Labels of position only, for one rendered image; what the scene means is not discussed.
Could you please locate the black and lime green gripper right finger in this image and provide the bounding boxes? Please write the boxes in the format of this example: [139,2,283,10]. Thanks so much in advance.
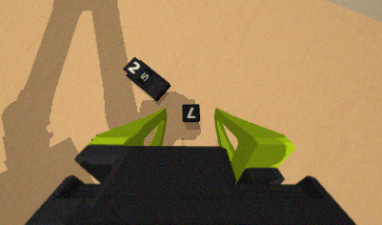
[214,108,295,184]

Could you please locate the black calendar cube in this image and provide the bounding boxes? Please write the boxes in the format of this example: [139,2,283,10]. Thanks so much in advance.
[182,104,200,122]
[123,57,152,85]

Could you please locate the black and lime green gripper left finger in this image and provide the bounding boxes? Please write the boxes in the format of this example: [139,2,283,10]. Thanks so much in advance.
[88,108,167,146]

